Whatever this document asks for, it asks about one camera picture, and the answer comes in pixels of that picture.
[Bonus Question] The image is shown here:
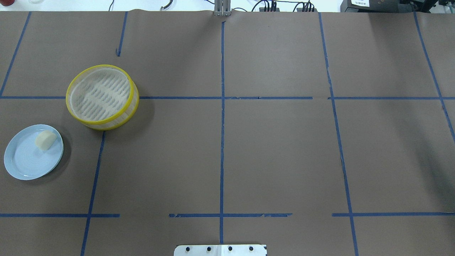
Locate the white steamed bun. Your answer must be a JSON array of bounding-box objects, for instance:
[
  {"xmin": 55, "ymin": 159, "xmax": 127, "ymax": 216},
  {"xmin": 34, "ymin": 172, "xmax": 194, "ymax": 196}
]
[{"xmin": 35, "ymin": 130, "xmax": 57, "ymax": 151}]

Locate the light blue plate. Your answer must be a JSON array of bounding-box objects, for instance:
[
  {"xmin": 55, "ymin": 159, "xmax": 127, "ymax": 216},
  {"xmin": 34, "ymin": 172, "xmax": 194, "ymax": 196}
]
[{"xmin": 4, "ymin": 124, "xmax": 64, "ymax": 180}]

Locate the grey metal post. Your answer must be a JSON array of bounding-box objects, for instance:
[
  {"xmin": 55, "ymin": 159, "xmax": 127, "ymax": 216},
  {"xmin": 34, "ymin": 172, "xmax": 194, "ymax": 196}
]
[{"xmin": 213, "ymin": 0, "xmax": 232, "ymax": 16}]

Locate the yellow round steamer basket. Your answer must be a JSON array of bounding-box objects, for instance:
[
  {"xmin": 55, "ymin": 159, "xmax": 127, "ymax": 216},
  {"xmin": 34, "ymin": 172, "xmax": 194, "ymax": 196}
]
[{"xmin": 65, "ymin": 64, "xmax": 140, "ymax": 131}]

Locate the white camera stand base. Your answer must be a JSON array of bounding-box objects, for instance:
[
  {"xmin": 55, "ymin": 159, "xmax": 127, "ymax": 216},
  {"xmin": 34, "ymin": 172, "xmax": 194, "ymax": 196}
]
[{"xmin": 173, "ymin": 244, "xmax": 268, "ymax": 256}]

